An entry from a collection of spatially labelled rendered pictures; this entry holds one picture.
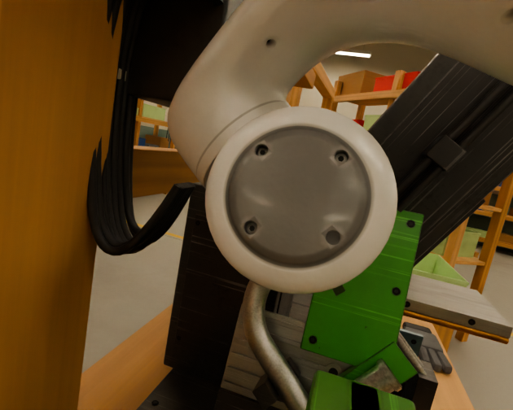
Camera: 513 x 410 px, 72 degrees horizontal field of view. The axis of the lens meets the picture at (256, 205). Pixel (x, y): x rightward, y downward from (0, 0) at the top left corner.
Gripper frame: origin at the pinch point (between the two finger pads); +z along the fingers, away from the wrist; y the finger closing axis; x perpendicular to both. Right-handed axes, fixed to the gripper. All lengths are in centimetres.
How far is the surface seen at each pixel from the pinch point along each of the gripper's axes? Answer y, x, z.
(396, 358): -17.1, -2.0, 2.6
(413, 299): -14.3, -9.7, 14.6
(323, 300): -7.0, 2.3, 3.0
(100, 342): 22, 135, 158
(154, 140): 356, 147, 555
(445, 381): -37, -11, 42
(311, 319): -8.3, 4.9, 3.1
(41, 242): 12.1, 22.9, -15.4
